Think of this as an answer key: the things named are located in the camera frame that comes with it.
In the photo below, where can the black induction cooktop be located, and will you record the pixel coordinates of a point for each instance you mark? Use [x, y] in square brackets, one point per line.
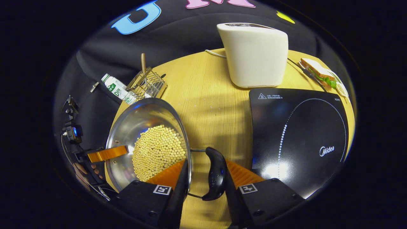
[305, 127]

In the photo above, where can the stainless steel pot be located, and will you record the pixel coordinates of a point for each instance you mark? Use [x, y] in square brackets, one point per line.
[136, 121]

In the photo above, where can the white clip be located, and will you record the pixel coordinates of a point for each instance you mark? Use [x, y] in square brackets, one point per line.
[94, 86]

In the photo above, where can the sandwich with lettuce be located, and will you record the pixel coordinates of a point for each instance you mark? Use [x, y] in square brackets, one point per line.
[314, 68]

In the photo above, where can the white toaster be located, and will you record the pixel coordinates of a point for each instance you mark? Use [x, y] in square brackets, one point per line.
[254, 57]

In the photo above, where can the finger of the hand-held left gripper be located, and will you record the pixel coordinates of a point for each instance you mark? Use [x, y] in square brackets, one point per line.
[108, 153]

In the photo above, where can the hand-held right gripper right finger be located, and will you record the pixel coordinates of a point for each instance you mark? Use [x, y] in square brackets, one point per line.
[235, 206]

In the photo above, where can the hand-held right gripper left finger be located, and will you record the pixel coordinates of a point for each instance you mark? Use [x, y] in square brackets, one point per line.
[178, 203]

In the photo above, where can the white sandwich plate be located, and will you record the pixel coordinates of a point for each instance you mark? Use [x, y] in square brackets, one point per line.
[341, 89]

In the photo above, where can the white bottle green label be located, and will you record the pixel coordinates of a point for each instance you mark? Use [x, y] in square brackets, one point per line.
[116, 87]

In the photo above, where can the pile of yellow soybeans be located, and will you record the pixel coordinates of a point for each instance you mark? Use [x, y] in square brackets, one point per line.
[159, 149]

